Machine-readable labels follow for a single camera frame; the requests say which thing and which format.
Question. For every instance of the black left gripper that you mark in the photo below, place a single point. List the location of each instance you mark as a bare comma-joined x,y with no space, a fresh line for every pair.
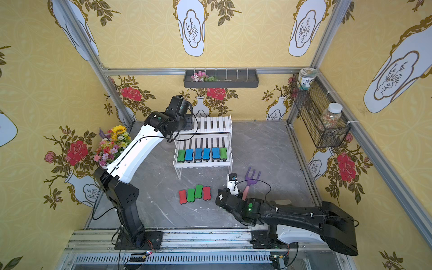
188,123

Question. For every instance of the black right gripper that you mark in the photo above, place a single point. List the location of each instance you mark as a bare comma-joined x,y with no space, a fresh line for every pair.
223,196

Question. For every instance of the green eraser top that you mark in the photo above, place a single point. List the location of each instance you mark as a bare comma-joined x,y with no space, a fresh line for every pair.
191,195
198,191

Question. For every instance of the green eraser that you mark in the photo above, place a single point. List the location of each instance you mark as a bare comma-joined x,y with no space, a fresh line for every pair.
223,152
191,195
198,191
181,156

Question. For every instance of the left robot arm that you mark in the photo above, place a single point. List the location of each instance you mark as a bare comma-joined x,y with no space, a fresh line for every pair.
116,177

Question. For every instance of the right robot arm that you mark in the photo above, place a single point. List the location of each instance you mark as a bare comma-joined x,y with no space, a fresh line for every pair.
327,222

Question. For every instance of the white slatted wooden shelf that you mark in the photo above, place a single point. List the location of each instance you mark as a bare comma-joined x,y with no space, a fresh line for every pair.
208,132

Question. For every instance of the blue eraser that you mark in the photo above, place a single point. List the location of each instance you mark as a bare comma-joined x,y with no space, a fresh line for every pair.
215,151
198,154
189,155
206,153

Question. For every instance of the pink flower in tray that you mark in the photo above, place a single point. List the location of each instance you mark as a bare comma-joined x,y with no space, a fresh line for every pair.
202,77

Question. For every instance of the artificial flowers in white planter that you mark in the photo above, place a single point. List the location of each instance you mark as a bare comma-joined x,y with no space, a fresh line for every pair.
112,145

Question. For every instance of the jar of colourful beads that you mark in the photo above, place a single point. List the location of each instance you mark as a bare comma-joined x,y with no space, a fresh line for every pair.
330,116

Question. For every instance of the jar with green label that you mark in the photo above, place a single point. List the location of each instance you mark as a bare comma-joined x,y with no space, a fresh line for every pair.
306,78

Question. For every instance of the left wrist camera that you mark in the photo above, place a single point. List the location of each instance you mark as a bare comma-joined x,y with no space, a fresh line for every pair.
178,107

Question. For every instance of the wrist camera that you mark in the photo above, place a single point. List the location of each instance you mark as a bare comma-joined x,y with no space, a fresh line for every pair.
232,180
178,107

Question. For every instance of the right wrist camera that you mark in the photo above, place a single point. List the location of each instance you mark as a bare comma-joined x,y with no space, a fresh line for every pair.
232,180

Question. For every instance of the purple garden fork pink handle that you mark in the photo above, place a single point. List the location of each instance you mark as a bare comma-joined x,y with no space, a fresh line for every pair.
250,179

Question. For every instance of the aluminium frame post left rear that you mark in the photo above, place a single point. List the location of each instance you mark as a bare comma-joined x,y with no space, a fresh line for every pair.
71,19

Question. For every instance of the aluminium frame post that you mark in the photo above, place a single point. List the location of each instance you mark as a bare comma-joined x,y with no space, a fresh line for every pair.
71,19
315,23

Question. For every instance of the grey wall tray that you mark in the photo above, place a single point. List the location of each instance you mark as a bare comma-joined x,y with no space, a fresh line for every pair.
226,78

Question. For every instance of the black wire wall basket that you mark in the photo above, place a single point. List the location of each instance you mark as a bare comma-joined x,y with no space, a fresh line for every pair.
311,105

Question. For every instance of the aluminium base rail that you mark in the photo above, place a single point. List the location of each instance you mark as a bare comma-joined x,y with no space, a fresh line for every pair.
197,246

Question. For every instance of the aluminium frame post right rear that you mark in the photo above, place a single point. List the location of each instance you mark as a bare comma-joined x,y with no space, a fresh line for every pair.
315,23

